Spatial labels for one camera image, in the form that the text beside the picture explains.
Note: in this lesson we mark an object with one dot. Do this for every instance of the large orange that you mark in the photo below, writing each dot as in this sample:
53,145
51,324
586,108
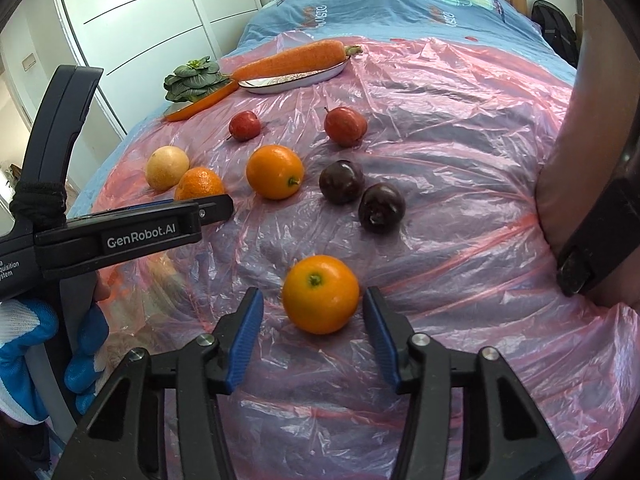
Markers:
275,172
320,295

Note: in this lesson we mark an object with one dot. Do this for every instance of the bumpy mandarin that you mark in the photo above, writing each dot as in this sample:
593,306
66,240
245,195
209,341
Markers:
199,185

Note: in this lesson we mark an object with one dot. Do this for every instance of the blue printed bedsheet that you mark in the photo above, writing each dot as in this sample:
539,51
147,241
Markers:
400,7

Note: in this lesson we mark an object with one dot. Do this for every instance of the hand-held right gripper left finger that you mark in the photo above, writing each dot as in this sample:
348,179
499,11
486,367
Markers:
247,340

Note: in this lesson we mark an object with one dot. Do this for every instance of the small red apple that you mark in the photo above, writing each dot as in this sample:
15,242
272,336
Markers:
345,126
244,125

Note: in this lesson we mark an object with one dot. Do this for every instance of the dark purple plum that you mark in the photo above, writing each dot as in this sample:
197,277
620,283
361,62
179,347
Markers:
381,208
341,182

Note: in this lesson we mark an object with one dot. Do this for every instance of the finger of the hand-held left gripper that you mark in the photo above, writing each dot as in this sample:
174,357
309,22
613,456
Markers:
216,210

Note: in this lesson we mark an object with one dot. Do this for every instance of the white wardrobe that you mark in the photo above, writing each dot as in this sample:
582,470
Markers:
150,10

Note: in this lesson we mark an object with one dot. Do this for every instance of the round yellow pear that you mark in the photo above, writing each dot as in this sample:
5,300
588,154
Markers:
167,167

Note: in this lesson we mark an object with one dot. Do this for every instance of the large carrot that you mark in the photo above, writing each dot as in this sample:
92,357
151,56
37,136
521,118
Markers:
300,57

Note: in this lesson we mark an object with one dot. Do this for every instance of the black backpack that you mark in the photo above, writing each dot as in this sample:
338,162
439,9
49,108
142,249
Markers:
552,30

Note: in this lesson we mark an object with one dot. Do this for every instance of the thin carrot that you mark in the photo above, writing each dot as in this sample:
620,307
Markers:
200,102

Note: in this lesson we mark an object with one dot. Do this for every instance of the wall switch plate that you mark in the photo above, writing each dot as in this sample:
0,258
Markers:
29,61

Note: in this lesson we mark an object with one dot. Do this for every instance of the black steel electric kettle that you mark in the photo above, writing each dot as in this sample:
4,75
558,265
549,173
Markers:
590,110

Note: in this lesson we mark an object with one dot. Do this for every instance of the white oval dish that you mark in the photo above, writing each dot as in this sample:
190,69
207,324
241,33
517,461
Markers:
280,85

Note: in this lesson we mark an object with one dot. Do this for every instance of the person's left hand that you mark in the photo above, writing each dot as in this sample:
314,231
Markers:
25,350

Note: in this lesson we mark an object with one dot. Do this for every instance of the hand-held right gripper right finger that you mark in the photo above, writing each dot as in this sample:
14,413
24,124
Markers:
382,340

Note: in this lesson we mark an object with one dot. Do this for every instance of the green bok choy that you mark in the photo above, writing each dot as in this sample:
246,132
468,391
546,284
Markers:
192,79

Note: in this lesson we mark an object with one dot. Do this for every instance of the pink plastic sheet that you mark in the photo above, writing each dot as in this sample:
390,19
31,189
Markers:
475,210

